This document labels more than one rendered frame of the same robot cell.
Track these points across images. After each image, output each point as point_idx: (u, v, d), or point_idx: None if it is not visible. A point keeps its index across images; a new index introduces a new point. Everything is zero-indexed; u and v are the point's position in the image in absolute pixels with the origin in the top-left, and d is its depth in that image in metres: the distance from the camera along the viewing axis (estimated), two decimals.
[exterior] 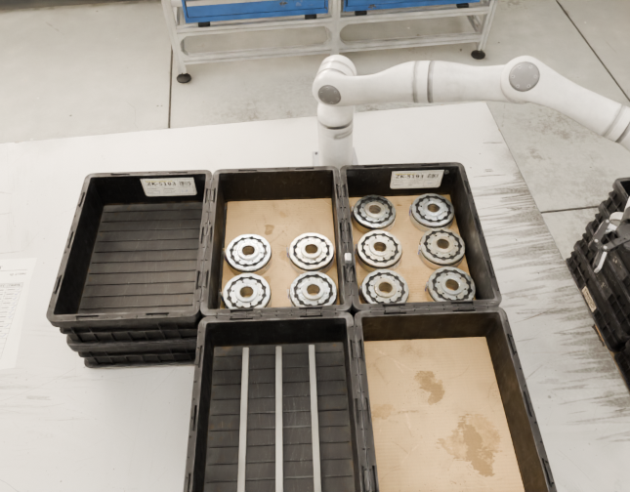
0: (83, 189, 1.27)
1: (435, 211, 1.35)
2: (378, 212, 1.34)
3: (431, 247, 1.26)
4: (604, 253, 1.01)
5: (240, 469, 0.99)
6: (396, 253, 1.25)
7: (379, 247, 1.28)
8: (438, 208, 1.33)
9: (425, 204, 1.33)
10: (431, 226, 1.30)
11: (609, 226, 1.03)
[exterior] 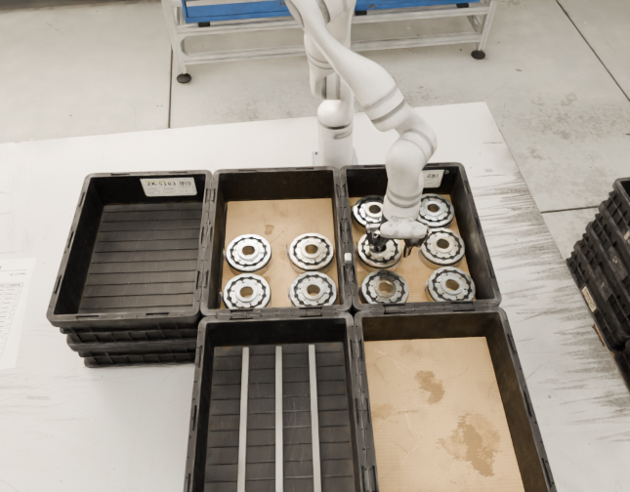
0: (83, 189, 1.27)
1: (435, 211, 1.35)
2: (378, 212, 1.34)
3: (431, 247, 1.26)
4: None
5: (240, 469, 0.99)
6: (396, 253, 1.25)
7: None
8: (438, 208, 1.33)
9: (425, 204, 1.33)
10: (431, 226, 1.30)
11: None
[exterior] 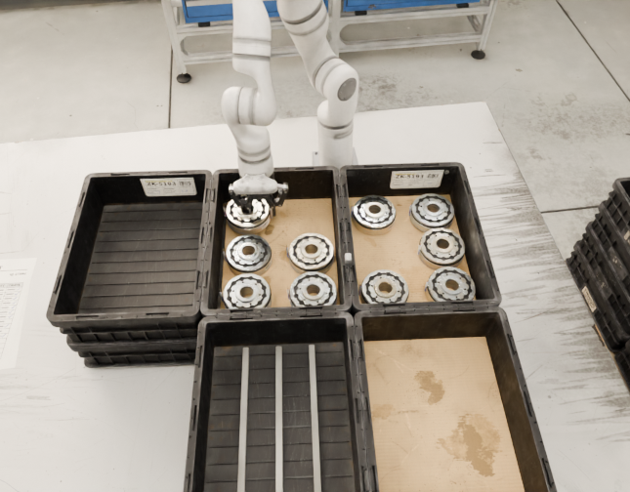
0: (83, 189, 1.27)
1: (435, 211, 1.35)
2: (378, 212, 1.34)
3: (431, 247, 1.26)
4: None
5: (240, 469, 0.99)
6: (263, 213, 1.30)
7: None
8: (438, 208, 1.33)
9: (425, 204, 1.33)
10: (431, 226, 1.30)
11: (281, 185, 1.26)
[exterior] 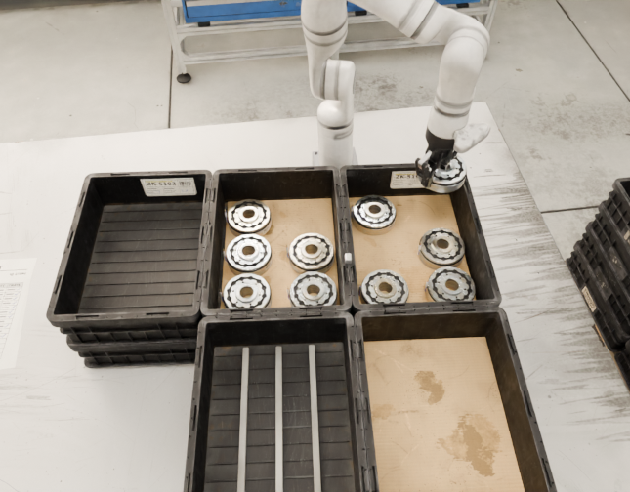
0: (83, 189, 1.27)
1: (445, 169, 1.23)
2: (378, 212, 1.34)
3: (431, 247, 1.26)
4: None
5: (240, 469, 0.99)
6: (264, 219, 1.31)
7: (250, 215, 1.34)
8: (448, 165, 1.22)
9: None
10: (441, 184, 1.19)
11: None
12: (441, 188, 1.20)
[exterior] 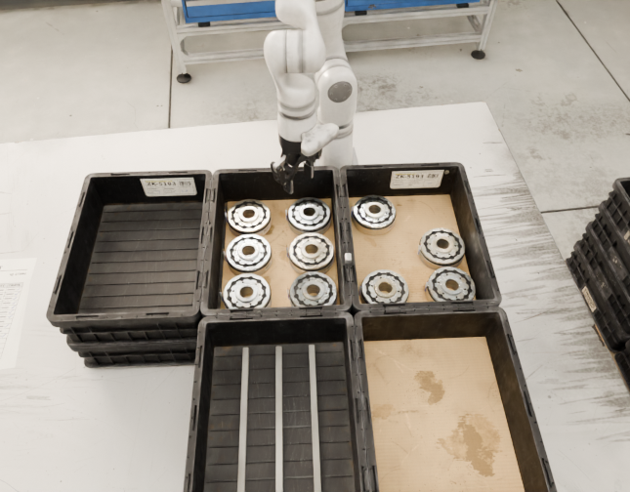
0: (83, 189, 1.27)
1: (313, 215, 1.34)
2: (378, 212, 1.34)
3: (431, 247, 1.26)
4: (305, 162, 1.19)
5: (240, 469, 0.99)
6: (264, 219, 1.31)
7: (250, 215, 1.34)
8: (315, 212, 1.33)
9: (301, 208, 1.32)
10: (306, 230, 1.29)
11: None
12: None
